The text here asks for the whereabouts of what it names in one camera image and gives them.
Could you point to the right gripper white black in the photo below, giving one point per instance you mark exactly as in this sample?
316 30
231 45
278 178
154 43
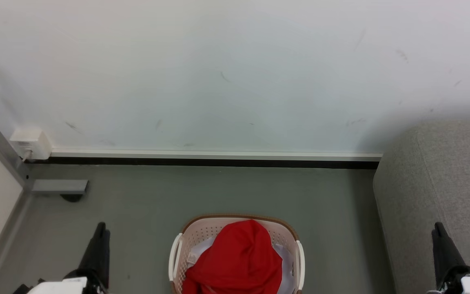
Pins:
469 281

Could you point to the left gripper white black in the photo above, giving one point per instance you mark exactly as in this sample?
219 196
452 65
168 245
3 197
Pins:
69 283

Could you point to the red garment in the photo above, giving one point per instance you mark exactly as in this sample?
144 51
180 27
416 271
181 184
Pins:
239 261

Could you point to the grey fabric sofa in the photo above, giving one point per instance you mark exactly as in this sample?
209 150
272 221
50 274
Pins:
435 183

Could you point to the black caster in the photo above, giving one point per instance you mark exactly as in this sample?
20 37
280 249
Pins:
72 197

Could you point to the grey metal partition foot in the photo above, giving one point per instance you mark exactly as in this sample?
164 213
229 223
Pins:
59 186

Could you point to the beige perforated plastic laundry basket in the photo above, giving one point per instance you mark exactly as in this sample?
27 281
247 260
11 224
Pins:
202 232

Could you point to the black skirting strip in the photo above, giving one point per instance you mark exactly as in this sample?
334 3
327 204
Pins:
218 162

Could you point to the white wall outlet box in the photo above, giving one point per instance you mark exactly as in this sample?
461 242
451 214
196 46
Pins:
31 143

